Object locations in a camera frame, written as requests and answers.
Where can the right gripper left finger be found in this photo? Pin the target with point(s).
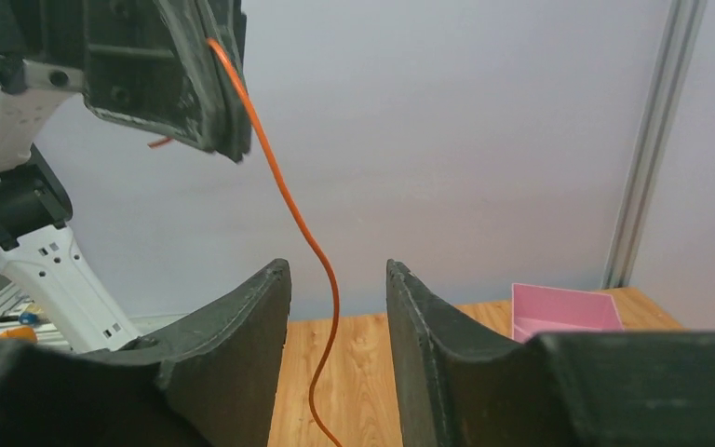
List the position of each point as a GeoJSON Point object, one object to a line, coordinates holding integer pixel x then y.
{"type": "Point", "coordinates": [208, 379]}

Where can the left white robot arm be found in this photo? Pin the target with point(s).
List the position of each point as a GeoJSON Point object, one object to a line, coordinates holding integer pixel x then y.
{"type": "Point", "coordinates": [38, 251]}

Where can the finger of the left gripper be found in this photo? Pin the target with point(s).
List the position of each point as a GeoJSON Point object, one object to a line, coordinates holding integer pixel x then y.
{"type": "Point", "coordinates": [226, 23]}

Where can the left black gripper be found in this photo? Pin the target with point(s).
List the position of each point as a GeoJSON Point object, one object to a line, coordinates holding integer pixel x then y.
{"type": "Point", "coordinates": [147, 64]}

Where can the pink plastic box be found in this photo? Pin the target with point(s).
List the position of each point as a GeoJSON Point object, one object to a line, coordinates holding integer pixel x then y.
{"type": "Point", "coordinates": [537, 309]}

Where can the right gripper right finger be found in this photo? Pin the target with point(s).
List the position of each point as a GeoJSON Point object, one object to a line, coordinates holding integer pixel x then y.
{"type": "Point", "coordinates": [459, 383]}

